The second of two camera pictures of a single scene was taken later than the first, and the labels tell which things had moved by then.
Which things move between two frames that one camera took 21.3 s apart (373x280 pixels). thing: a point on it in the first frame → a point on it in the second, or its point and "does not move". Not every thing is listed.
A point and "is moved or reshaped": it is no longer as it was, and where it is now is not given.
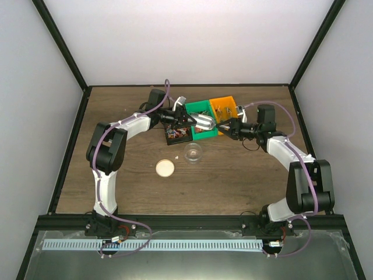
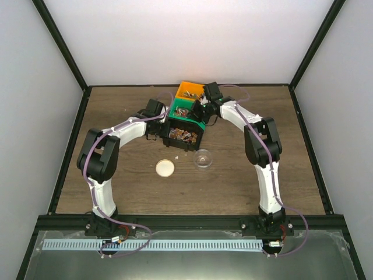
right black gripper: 233,132 → 194,115
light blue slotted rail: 151,244 does not move
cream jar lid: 165,168 does not move
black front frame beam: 193,223 does not move
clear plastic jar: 193,153 → 203,159
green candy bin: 204,108 is moved or reshaped
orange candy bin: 224,108 is moved or reshaped
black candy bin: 178,135 is moved or reshaped
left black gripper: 178,120 → 165,133
